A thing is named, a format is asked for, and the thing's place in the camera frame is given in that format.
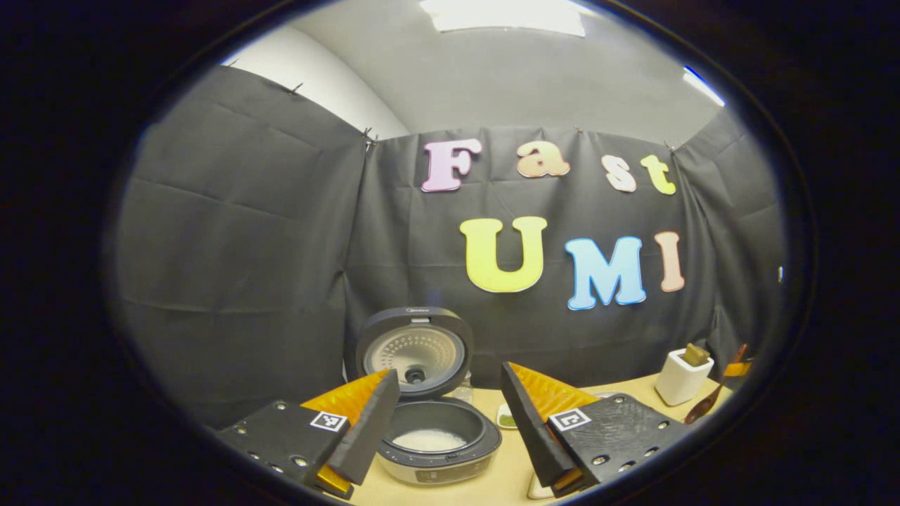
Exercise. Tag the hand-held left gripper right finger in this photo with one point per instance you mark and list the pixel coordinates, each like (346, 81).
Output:
(531, 429)

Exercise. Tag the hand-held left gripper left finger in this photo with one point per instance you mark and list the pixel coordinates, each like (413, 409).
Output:
(369, 436)

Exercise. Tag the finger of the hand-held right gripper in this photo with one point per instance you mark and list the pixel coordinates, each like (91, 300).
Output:
(738, 368)

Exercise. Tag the brown wooden spoon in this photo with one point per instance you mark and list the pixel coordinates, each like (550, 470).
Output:
(697, 411)

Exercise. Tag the white rice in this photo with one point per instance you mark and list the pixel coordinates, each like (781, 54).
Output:
(429, 440)

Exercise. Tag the white chopstick holder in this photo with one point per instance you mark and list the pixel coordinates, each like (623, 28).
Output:
(678, 383)

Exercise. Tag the black silver rice cooker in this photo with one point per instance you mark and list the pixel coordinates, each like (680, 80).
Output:
(436, 464)

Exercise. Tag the white divided bean dish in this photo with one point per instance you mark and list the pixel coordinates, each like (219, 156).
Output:
(506, 418)

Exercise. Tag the flat wooden utensil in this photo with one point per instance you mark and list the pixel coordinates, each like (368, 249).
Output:
(696, 355)

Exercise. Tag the rectangular tray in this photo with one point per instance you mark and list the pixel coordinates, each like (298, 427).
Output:
(538, 488)

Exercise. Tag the small glass bottle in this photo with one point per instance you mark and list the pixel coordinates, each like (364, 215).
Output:
(464, 391)

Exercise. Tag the black backdrop cloth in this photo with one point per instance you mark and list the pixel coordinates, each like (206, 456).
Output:
(246, 267)

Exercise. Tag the large ceiling light panel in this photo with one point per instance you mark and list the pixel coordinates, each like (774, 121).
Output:
(503, 15)

